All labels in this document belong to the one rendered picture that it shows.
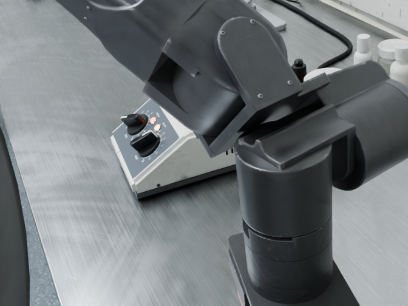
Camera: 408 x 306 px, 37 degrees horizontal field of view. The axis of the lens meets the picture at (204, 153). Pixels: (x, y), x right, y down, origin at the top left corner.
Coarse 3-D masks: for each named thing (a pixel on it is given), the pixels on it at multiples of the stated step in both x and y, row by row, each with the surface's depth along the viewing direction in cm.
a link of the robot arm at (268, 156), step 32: (256, 128) 37; (288, 128) 35; (320, 128) 36; (352, 128) 36; (256, 160) 34; (288, 160) 33; (320, 160) 34; (352, 160) 37; (256, 192) 35; (288, 192) 34; (320, 192) 35; (256, 224) 36; (288, 224) 35; (320, 224) 36
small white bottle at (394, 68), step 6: (402, 42) 79; (396, 48) 78; (402, 48) 78; (396, 54) 79; (402, 54) 78; (396, 60) 79; (402, 60) 79; (390, 66) 81; (396, 66) 79; (402, 66) 79; (390, 72) 80; (396, 72) 79; (402, 72) 79; (396, 78) 80; (402, 78) 80
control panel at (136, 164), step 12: (144, 108) 78; (156, 108) 76; (156, 120) 74; (168, 120) 72; (120, 132) 78; (156, 132) 72; (168, 132) 71; (120, 144) 76; (168, 144) 69; (132, 156) 72; (156, 156) 69; (132, 168) 71; (144, 168) 69
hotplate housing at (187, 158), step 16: (176, 128) 70; (112, 144) 80; (176, 144) 69; (192, 144) 69; (160, 160) 69; (176, 160) 69; (192, 160) 70; (208, 160) 71; (224, 160) 72; (128, 176) 71; (144, 176) 69; (160, 176) 70; (176, 176) 70; (192, 176) 71; (208, 176) 72; (144, 192) 70
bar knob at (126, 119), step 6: (132, 114) 75; (138, 114) 74; (144, 114) 76; (126, 120) 75; (132, 120) 75; (138, 120) 74; (144, 120) 75; (132, 126) 76; (138, 126) 75; (144, 126) 75; (132, 132) 75; (138, 132) 75
